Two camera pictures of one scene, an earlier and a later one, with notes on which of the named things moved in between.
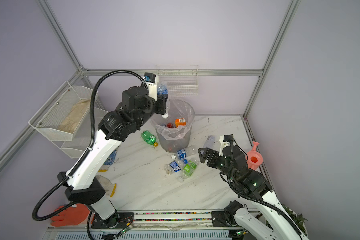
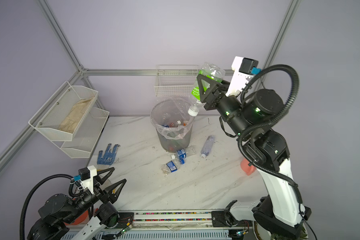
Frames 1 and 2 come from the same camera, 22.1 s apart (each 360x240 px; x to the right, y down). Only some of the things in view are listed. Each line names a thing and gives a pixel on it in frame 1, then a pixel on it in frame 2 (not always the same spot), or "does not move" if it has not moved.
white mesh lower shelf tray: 82,137 does not move
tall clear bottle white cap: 208,143 does not move
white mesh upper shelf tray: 62,115 does not move
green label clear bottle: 188,168 to 210,70
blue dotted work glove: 109,160 does not move
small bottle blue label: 163,89 to 173,124
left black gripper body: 159,107 to 101,195
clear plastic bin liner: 178,124 does not move
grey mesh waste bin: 173,129 does not move
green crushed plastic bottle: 149,138 to 171,134
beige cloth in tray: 70,122 does not move
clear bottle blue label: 183,154 does not move
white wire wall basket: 181,80 does not move
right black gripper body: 214,160 to 224,104
